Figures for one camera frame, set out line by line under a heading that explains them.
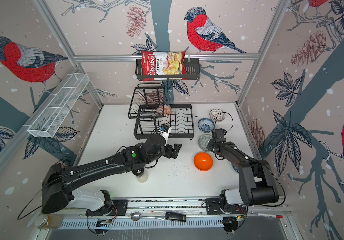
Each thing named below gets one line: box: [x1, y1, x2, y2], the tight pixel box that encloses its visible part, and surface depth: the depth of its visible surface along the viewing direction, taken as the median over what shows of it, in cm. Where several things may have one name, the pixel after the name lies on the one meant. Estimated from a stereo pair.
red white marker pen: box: [255, 212, 283, 219], surface depth 72 cm
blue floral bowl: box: [197, 118, 215, 133], surface depth 106 cm
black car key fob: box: [164, 211, 187, 222], surface depth 70 cm
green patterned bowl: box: [198, 134, 213, 152], surface depth 97 cm
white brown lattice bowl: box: [209, 109, 226, 122], surface depth 113 cm
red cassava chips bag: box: [141, 50, 188, 82], surface depth 90 cm
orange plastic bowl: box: [193, 152, 214, 172], surface depth 87 cm
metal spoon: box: [130, 212, 165, 221], surface depth 72 cm
